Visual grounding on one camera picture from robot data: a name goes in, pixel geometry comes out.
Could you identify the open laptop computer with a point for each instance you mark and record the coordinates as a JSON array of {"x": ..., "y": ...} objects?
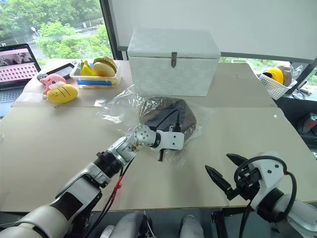
[{"x": 15, "y": 67}]

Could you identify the clear plastic bag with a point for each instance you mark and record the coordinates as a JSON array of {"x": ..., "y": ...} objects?
[{"x": 119, "y": 104}]

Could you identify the black and red device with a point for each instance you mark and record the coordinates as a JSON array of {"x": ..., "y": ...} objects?
[{"x": 308, "y": 122}]

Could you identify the clear plastic food container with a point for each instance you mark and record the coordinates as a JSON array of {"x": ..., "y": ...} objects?
[{"x": 116, "y": 77}]

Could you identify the toy yellow bananas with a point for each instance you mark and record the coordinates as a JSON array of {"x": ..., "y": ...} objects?
[{"x": 88, "y": 69}]

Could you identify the toy hamburger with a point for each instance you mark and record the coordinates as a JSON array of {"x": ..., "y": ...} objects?
[{"x": 105, "y": 66}]

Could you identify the black handheld game console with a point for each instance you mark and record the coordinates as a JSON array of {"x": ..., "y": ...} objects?
[{"x": 62, "y": 70}]

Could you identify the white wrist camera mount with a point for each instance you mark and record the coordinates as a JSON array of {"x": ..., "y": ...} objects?
[
  {"x": 270, "y": 171},
  {"x": 171, "y": 140}
]

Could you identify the dark window frame post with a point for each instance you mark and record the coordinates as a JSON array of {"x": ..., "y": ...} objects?
[{"x": 111, "y": 27}]

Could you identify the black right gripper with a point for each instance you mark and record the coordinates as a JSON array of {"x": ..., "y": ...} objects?
[{"x": 244, "y": 187}]

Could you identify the yellow hard hat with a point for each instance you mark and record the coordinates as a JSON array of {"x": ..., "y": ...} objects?
[{"x": 275, "y": 74}]

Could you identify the crumpled clear plastic wrap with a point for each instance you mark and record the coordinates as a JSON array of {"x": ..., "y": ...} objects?
[{"x": 298, "y": 69}]

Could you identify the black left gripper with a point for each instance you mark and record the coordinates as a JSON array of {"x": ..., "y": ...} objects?
[{"x": 171, "y": 149}]

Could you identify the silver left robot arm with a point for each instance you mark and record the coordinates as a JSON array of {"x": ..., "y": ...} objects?
[{"x": 81, "y": 178}]

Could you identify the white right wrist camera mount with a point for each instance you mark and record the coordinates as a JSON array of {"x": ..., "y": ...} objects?
[{"x": 270, "y": 171}]

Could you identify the yellow bee plush toy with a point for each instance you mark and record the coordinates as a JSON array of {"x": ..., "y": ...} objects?
[{"x": 62, "y": 93}]

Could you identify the pink plush toy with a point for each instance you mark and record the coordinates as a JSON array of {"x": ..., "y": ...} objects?
[{"x": 53, "y": 80}]

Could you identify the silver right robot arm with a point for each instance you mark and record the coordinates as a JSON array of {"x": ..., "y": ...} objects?
[{"x": 297, "y": 215}]

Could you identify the white perforated plastic basket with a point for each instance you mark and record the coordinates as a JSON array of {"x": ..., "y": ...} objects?
[{"x": 275, "y": 89}]

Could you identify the black bracket under table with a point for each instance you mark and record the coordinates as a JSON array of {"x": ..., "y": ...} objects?
[{"x": 221, "y": 220}]

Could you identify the grey rounded robot part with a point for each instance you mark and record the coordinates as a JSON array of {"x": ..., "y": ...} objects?
[
  {"x": 190, "y": 226},
  {"x": 128, "y": 223}
]

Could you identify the dark metal box latch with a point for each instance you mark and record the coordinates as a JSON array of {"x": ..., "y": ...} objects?
[{"x": 174, "y": 59}]

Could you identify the brown woven hat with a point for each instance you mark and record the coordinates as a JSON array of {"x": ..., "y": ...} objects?
[{"x": 287, "y": 75}]

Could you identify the white panel board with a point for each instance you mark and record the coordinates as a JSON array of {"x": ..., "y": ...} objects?
[{"x": 223, "y": 22}]

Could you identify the white lidded storage box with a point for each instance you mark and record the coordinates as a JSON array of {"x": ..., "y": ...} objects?
[{"x": 171, "y": 74}]

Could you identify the dark brown cap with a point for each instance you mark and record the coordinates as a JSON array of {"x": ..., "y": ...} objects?
[{"x": 158, "y": 109}]

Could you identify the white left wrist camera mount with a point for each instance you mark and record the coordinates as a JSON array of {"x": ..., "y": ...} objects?
[{"x": 171, "y": 140}]

